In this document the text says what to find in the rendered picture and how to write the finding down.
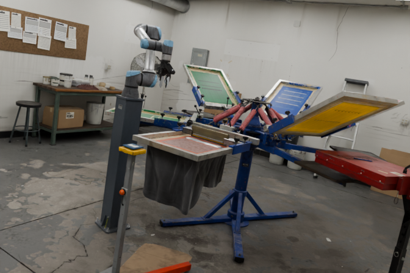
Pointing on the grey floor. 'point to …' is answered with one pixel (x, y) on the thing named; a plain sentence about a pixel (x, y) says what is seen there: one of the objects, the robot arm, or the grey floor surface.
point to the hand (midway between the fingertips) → (163, 86)
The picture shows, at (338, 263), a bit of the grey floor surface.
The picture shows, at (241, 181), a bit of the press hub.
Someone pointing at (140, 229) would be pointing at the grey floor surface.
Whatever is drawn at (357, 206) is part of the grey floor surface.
